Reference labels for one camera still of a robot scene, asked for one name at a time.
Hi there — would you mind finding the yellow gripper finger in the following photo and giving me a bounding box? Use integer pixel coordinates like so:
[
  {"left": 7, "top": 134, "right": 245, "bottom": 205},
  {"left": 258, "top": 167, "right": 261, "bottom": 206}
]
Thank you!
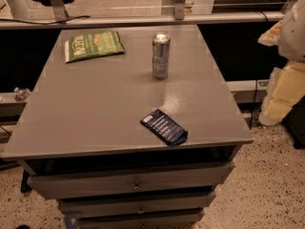
[
  {"left": 258, "top": 20, "right": 282, "bottom": 47},
  {"left": 258, "top": 61, "right": 305, "bottom": 126}
]

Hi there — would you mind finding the silver blue redbull can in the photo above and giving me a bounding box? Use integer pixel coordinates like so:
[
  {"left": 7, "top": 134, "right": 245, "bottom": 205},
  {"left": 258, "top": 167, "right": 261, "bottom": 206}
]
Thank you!
[{"left": 152, "top": 32, "right": 171, "bottom": 80}]

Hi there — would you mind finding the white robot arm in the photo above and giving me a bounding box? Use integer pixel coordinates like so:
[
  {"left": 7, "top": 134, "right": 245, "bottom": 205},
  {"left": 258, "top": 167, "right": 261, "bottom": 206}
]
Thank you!
[{"left": 258, "top": 0, "right": 305, "bottom": 126}]

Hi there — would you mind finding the dark blue snack packet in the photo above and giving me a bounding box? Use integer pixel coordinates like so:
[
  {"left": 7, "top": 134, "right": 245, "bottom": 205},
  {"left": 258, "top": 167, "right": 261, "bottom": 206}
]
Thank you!
[{"left": 140, "top": 109, "right": 188, "bottom": 146}]

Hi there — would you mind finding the grey drawer cabinet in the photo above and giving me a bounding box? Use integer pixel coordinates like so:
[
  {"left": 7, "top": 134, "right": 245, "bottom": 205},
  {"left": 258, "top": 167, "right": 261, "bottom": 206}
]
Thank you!
[{"left": 1, "top": 24, "right": 254, "bottom": 229}]

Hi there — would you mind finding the bottom grey drawer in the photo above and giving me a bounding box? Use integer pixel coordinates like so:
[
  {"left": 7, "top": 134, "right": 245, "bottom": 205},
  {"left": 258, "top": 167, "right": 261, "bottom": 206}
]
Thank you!
[{"left": 77, "top": 209, "right": 204, "bottom": 229}]

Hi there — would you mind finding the grey drawer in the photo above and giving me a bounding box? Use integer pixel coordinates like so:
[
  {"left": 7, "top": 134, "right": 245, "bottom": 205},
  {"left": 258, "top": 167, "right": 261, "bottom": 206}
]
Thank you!
[
  {"left": 59, "top": 191, "right": 215, "bottom": 219},
  {"left": 77, "top": 209, "right": 204, "bottom": 229},
  {"left": 28, "top": 161, "right": 234, "bottom": 199}
]

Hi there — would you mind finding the green snack bag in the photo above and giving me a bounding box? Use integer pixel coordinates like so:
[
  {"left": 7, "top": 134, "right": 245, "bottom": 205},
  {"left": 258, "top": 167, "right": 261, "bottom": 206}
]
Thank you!
[{"left": 64, "top": 31, "right": 125, "bottom": 63}]

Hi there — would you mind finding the middle grey drawer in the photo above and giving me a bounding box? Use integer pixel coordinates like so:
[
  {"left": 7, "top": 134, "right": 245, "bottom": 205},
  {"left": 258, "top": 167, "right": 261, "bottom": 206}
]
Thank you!
[{"left": 59, "top": 191, "right": 215, "bottom": 219}]

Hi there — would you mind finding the top grey drawer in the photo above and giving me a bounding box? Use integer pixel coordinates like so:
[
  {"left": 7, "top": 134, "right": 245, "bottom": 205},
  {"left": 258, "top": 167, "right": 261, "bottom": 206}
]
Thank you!
[{"left": 28, "top": 161, "right": 234, "bottom": 199}]

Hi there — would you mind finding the small crumpled foil object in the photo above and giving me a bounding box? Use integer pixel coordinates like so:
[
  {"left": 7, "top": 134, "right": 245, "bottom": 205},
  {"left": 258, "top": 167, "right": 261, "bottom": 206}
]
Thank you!
[{"left": 13, "top": 87, "right": 31, "bottom": 101}]

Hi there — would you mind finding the white pipe top left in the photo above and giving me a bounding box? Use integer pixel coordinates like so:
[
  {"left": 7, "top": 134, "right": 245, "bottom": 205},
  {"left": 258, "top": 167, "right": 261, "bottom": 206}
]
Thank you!
[{"left": 5, "top": 0, "right": 33, "bottom": 19}]

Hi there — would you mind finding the black hanging cable right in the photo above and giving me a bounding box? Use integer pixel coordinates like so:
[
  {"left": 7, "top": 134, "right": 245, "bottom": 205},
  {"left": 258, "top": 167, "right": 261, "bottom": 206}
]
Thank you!
[{"left": 249, "top": 79, "right": 259, "bottom": 131}]

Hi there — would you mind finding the metal bracket on rail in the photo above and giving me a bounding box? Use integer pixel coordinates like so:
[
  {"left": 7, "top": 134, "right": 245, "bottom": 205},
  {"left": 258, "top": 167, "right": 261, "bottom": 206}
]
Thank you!
[{"left": 174, "top": 0, "right": 185, "bottom": 20}]

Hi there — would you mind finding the grey metal rail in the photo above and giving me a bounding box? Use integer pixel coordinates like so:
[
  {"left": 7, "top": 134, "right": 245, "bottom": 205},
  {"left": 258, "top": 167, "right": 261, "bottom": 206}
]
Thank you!
[{"left": 0, "top": 11, "right": 284, "bottom": 30}]

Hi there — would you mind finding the black cable on rail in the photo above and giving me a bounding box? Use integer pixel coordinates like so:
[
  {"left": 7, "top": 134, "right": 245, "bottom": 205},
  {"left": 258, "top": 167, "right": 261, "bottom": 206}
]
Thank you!
[{"left": 0, "top": 14, "right": 92, "bottom": 26}]

